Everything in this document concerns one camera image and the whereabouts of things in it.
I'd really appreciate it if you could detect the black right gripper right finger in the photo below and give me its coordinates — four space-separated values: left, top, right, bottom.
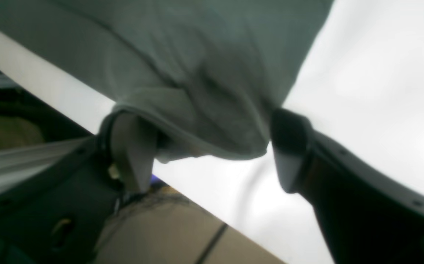
271 109 424 264

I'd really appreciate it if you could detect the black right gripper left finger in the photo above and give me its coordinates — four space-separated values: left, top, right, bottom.
0 112 159 264

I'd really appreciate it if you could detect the dark grey T-shirt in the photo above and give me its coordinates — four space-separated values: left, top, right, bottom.
0 0 333 162

